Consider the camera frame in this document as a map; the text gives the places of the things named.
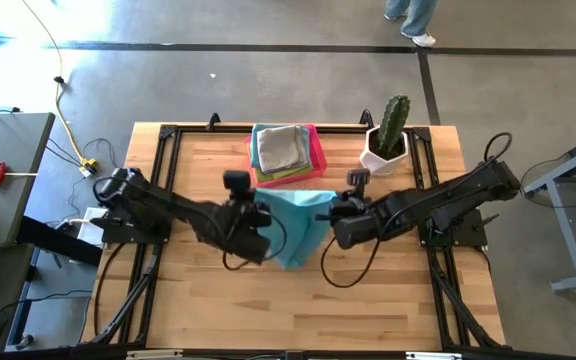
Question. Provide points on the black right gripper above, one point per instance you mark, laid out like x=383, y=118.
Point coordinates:
x=355, y=222

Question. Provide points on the grey table leg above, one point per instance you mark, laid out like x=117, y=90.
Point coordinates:
x=21, y=300

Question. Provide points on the black aluminium table frame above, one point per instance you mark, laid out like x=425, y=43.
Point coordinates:
x=338, y=129

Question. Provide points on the grey microfiber towel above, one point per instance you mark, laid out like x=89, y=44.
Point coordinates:
x=280, y=149

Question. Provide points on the white faceted plant pot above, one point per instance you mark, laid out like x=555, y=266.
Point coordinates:
x=383, y=167

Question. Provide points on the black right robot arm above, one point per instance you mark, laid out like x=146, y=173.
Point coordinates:
x=448, y=200

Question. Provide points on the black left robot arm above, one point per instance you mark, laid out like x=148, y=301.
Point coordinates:
x=158, y=205

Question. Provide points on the white power adapter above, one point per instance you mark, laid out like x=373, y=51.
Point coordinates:
x=88, y=232

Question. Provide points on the grey side table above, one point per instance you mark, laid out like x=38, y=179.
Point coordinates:
x=8, y=210

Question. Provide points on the pink plastic tray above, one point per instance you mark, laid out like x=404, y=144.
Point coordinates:
x=320, y=160

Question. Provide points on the green microfiber towel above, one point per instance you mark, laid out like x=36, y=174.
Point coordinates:
x=268, y=176

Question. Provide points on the grey metal table frame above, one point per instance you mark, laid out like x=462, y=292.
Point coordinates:
x=565, y=230

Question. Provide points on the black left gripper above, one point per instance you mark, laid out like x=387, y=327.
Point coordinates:
x=245, y=227

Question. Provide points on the silver metal bracket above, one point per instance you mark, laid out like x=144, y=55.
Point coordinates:
x=433, y=355
x=153, y=354

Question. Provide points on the person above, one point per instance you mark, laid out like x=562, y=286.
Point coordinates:
x=418, y=17

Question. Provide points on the green cactus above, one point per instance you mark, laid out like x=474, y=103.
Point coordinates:
x=394, y=120

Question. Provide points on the teal microfiber towel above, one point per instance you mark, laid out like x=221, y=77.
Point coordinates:
x=255, y=147
x=298, y=225

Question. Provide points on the black table beam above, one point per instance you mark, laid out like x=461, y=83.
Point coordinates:
x=58, y=242

